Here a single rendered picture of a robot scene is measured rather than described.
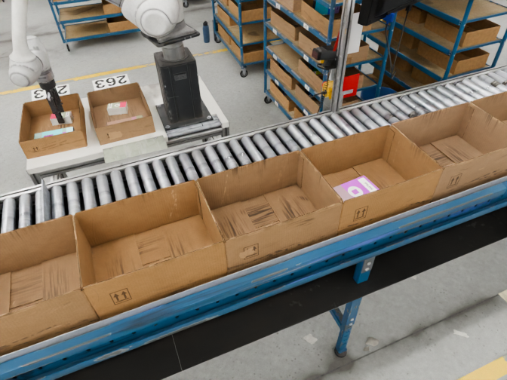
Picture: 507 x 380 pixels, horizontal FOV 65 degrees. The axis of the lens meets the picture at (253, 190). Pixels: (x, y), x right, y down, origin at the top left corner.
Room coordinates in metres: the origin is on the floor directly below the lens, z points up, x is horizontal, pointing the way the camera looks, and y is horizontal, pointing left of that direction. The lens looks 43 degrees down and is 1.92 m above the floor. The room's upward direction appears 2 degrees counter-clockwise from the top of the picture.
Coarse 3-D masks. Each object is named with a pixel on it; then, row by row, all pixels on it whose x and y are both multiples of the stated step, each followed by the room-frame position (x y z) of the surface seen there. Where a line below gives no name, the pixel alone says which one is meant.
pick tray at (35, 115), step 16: (64, 96) 1.93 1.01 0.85; (32, 112) 1.87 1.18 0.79; (48, 112) 1.89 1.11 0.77; (80, 112) 1.75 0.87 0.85; (32, 128) 1.76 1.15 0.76; (48, 128) 1.75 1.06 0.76; (80, 128) 1.61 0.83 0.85; (32, 144) 1.52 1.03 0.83; (48, 144) 1.54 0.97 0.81; (64, 144) 1.56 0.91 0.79; (80, 144) 1.59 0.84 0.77
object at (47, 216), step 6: (42, 180) 1.28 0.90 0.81; (42, 186) 1.24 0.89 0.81; (42, 192) 1.20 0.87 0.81; (48, 192) 1.27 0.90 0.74; (42, 198) 1.17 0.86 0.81; (48, 198) 1.23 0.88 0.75; (42, 204) 1.13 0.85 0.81; (48, 204) 1.19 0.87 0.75; (42, 210) 1.10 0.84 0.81; (48, 210) 1.15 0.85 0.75; (42, 216) 1.06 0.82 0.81; (48, 216) 1.11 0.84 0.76
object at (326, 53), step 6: (318, 48) 1.88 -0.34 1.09; (324, 48) 1.88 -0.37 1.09; (330, 48) 1.88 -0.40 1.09; (312, 54) 1.87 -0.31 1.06; (318, 54) 1.84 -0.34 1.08; (324, 54) 1.84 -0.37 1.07; (330, 54) 1.86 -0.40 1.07; (324, 60) 1.87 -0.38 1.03; (330, 60) 1.88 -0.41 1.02; (324, 66) 1.86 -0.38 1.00
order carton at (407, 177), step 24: (336, 144) 1.18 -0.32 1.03; (360, 144) 1.22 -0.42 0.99; (384, 144) 1.26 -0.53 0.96; (408, 144) 1.16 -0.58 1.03; (336, 168) 1.19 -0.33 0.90; (360, 168) 1.20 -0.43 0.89; (384, 168) 1.19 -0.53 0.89; (408, 168) 1.13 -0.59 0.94; (432, 168) 1.03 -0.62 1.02; (336, 192) 0.90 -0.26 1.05; (384, 192) 0.91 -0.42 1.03; (408, 192) 0.95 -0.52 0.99; (432, 192) 1.00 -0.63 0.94; (360, 216) 0.88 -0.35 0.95; (384, 216) 0.92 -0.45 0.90
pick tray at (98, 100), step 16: (96, 96) 1.97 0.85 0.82; (112, 96) 2.00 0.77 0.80; (128, 96) 2.03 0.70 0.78; (96, 112) 1.89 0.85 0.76; (128, 112) 1.88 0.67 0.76; (144, 112) 1.88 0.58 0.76; (96, 128) 1.60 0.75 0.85; (112, 128) 1.63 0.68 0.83; (128, 128) 1.65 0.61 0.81; (144, 128) 1.68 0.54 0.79
